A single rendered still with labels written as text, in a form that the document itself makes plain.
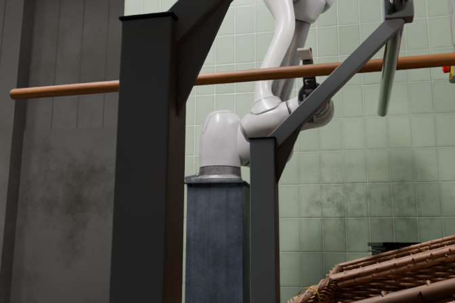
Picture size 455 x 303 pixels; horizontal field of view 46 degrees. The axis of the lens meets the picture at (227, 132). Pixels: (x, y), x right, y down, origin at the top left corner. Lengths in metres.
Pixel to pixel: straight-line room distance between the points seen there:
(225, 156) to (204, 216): 0.22
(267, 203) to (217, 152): 1.09
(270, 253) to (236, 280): 1.03
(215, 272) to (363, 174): 0.91
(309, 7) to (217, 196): 0.76
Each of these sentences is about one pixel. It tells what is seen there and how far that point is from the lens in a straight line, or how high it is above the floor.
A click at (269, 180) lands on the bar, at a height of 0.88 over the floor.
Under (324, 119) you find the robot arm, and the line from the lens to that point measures 1.61.
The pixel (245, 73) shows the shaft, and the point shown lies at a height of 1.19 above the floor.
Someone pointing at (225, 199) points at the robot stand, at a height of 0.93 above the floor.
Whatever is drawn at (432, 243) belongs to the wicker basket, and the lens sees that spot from 1.51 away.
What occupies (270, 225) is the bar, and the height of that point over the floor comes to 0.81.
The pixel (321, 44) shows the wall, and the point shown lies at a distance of 2.62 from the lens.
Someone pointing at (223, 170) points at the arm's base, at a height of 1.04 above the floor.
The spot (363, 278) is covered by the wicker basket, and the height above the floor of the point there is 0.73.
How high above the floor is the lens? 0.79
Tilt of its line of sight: 12 degrees up
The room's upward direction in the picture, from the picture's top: straight up
